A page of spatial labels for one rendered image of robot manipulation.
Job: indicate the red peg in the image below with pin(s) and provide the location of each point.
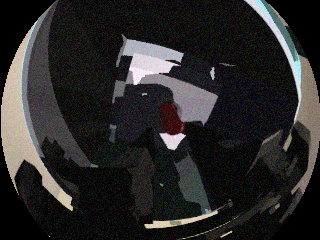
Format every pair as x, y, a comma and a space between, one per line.
171, 121

